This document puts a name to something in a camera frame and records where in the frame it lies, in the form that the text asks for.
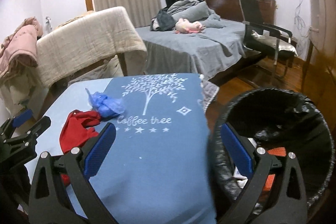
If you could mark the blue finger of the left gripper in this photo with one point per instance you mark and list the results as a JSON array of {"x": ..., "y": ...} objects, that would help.
[{"x": 21, "y": 117}]

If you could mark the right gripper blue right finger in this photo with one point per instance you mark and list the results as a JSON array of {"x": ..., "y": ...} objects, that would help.
[{"x": 287, "y": 201}]

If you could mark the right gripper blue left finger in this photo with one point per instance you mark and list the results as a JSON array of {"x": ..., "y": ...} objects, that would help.
[{"x": 61, "y": 191}]

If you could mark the red cloth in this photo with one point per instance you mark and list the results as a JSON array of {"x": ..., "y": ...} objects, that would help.
[{"x": 78, "y": 129}]

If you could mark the blue plastic bag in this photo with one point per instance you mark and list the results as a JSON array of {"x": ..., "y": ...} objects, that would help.
[{"x": 105, "y": 105}]

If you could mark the black lined trash bin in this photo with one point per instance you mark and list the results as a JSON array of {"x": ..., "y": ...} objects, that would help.
[{"x": 273, "y": 118}]

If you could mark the blue printed tablecloth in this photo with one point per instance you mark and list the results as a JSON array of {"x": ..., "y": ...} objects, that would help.
[{"x": 156, "y": 170}]

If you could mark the pink quilted jacket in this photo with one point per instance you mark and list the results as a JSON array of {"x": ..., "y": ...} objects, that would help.
[{"x": 19, "y": 50}]

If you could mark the wooden wardrobe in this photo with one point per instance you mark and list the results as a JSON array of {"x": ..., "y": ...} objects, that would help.
[{"x": 319, "y": 78}]

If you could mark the grey sheeted bed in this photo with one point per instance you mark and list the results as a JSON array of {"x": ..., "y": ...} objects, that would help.
[{"x": 216, "y": 49}]

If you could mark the silver chair cushion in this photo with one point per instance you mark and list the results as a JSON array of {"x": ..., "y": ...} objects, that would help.
[{"x": 270, "y": 41}]

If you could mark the black office chair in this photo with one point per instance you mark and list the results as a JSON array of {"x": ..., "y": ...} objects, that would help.
[{"x": 253, "y": 21}]

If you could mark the beige blanket on rack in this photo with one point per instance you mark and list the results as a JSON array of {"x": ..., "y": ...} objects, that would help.
[{"x": 88, "y": 40}]

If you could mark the pink plush toy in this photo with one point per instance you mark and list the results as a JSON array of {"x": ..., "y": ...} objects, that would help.
[{"x": 183, "y": 26}]

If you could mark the dark wooden headboard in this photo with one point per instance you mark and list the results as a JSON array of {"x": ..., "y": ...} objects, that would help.
[{"x": 230, "y": 9}]

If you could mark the grey pillow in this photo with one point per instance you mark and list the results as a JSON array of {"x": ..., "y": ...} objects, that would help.
[{"x": 194, "y": 13}]

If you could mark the dark clothes on bed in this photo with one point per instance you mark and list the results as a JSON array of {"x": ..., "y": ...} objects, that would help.
[{"x": 162, "y": 22}]

